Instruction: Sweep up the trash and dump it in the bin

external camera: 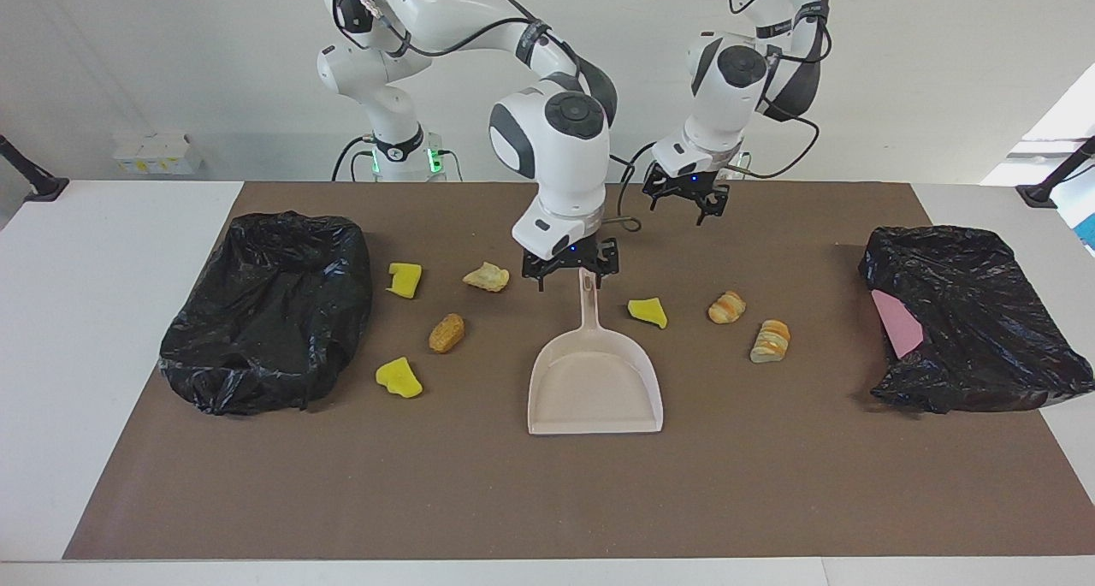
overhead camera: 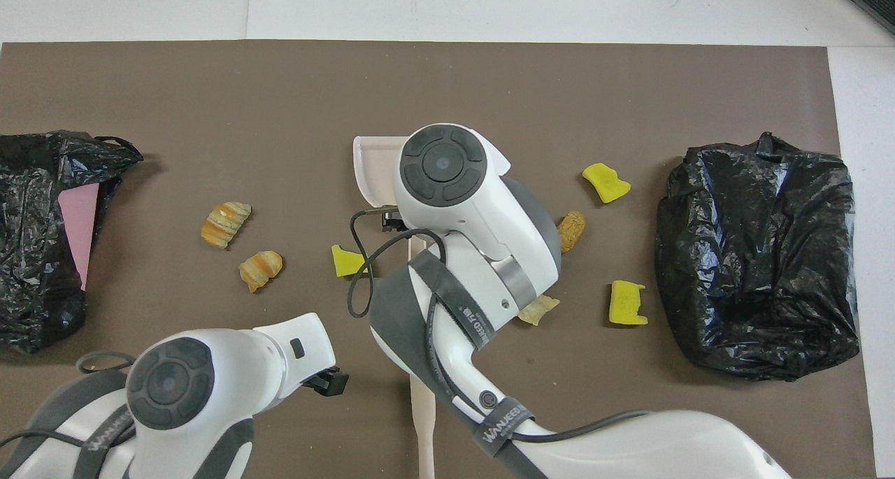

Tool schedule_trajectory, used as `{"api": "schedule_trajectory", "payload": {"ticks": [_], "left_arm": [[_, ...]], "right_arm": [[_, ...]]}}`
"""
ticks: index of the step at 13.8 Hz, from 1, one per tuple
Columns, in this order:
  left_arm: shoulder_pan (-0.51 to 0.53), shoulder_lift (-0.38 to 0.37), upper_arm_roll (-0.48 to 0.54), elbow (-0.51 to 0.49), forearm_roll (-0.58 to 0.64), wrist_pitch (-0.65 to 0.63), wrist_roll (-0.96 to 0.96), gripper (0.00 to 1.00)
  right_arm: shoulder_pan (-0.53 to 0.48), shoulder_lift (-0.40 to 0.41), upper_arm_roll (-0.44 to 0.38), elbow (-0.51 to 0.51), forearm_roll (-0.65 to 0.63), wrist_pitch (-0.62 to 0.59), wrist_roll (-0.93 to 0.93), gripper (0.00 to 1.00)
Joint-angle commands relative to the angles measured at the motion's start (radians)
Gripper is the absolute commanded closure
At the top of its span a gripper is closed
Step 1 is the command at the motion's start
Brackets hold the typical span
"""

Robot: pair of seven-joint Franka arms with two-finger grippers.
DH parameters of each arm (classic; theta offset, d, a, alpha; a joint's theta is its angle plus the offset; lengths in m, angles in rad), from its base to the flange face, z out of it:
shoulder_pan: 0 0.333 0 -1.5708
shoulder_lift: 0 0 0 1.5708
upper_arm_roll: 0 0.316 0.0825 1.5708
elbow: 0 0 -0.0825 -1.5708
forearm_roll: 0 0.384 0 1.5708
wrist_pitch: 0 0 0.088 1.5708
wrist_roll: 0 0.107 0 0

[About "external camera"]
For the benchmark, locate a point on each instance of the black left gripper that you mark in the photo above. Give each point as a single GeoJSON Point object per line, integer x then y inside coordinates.
{"type": "Point", "coordinates": [684, 186]}

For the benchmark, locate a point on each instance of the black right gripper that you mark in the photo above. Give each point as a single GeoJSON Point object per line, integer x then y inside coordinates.
{"type": "Point", "coordinates": [569, 262]}

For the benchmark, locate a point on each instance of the yellow sponge piece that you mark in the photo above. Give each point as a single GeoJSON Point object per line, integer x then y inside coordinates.
{"type": "Point", "coordinates": [648, 312]}
{"type": "Point", "coordinates": [398, 378]}
{"type": "Point", "coordinates": [405, 280]}

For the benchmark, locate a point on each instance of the small orange croissant piece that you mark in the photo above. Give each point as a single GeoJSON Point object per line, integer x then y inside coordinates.
{"type": "Point", "coordinates": [727, 308]}

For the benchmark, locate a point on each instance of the beige plastic dustpan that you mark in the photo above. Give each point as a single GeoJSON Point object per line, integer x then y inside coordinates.
{"type": "Point", "coordinates": [594, 389]}

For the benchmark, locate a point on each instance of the brown bread roll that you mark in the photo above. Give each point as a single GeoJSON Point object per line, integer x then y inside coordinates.
{"type": "Point", "coordinates": [446, 334]}

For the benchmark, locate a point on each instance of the large striped croissant piece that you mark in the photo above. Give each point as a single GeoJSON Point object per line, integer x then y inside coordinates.
{"type": "Point", "coordinates": [771, 341]}

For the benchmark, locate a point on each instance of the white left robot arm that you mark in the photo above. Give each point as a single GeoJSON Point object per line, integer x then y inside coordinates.
{"type": "Point", "coordinates": [719, 115]}

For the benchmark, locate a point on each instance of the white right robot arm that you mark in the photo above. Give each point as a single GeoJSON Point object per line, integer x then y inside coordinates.
{"type": "Point", "coordinates": [556, 167]}

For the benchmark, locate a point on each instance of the black trash bag bin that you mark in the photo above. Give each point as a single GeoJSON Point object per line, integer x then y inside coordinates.
{"type": "Point", "coordinates": [265, 312]}

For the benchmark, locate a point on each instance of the black bag bin with card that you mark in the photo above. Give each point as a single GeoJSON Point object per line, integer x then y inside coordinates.
{"type": "Point", "coordinates": [975, 329]}

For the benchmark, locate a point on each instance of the brown table mat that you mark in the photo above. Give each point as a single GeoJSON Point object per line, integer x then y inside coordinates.
{"type": "Point", "coordinates": [547, 483]}

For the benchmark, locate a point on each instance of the pink card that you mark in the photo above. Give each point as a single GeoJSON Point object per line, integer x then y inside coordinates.
{"type": "Point", "coordinates": [896, 325]}

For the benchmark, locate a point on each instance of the black clamp stand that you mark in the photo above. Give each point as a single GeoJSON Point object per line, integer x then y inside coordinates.
{"type": "Point", "coordinates": [1048, 188]}
{"type": "Point", "coordinates": [34, 184]}

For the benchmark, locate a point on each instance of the blue object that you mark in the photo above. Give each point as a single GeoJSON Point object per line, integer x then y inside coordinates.
{"type": "Point", "coordinates": [1089, 231]}

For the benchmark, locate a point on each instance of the white wall socket box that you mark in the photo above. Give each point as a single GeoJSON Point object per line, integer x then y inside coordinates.
{"type": "Point", "coordinates": [158, 154]}

